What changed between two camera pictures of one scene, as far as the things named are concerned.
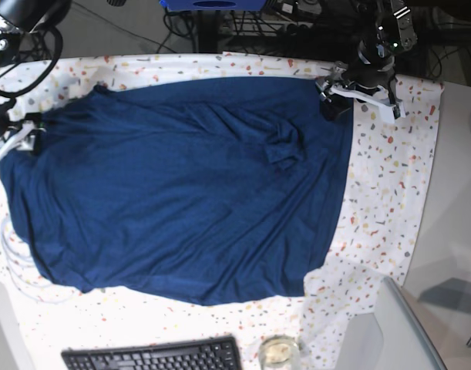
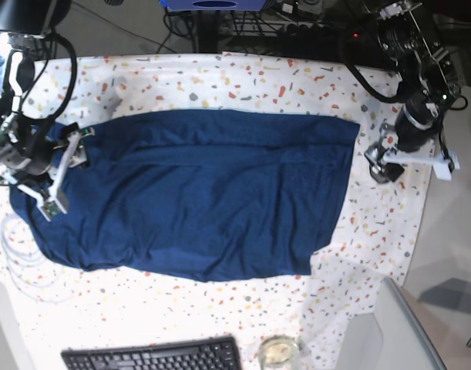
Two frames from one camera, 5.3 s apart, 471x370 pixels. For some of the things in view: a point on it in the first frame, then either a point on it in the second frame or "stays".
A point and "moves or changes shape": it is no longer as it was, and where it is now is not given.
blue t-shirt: [210, 190] moves or changes shape
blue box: [213, 5] stays
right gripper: [380, 77] to [416, 125]
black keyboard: [218, 353] stays
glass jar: [279, 352] stays
